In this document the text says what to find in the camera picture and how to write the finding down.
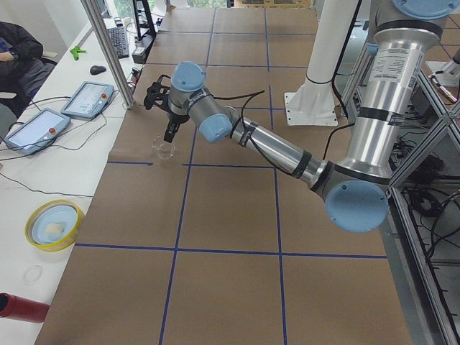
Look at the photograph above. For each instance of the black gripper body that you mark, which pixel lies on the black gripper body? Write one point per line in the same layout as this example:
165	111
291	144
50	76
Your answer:
175	118

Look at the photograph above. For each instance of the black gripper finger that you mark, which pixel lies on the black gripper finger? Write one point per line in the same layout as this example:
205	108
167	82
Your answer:
170	132

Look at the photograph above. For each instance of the clear plastic funnel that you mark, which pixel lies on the clear plastic funnel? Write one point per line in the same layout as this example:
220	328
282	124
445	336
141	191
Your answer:
163	149

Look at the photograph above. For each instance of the black device box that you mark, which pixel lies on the black device box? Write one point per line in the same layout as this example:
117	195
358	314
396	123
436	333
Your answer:
142	50

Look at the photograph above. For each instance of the far teach pendant tablet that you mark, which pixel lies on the far teach pendant tablet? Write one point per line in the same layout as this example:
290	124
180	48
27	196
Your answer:
89	100

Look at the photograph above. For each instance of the teach pendant tablet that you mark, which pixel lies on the teach pendant tablet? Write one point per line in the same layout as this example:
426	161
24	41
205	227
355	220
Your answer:
38	132
89	100

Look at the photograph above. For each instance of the black computer mouse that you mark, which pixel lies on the black computer mouse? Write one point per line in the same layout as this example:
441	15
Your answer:
97	69

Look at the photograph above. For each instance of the black keyboard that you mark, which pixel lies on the black keyboard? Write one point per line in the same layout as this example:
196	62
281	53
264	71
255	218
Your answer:
119	41

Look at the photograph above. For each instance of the green plastic clamp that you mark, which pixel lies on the green plastic clamp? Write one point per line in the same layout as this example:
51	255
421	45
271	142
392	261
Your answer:
76	51

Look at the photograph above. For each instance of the near teach pendant tablet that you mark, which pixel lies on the near teach pendant tablet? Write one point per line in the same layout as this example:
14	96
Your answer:
38	132

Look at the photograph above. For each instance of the yellow tape roll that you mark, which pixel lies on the yellow tape roll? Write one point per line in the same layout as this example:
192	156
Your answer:
54	226

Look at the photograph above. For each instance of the seated person dark jacket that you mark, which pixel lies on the seated person dark jacket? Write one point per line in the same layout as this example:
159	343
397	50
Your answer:
23	67

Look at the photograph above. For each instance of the red cylinder bottle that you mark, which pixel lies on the red cylinder bottle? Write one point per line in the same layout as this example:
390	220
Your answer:
23	309

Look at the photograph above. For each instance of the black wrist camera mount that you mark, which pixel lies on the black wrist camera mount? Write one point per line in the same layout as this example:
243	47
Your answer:
157	95

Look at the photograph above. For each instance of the aluminium frame post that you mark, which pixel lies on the aluminium frame post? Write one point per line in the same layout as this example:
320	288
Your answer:
99	27

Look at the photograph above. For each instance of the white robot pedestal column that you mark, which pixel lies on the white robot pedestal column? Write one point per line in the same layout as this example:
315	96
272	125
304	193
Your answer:
313	103

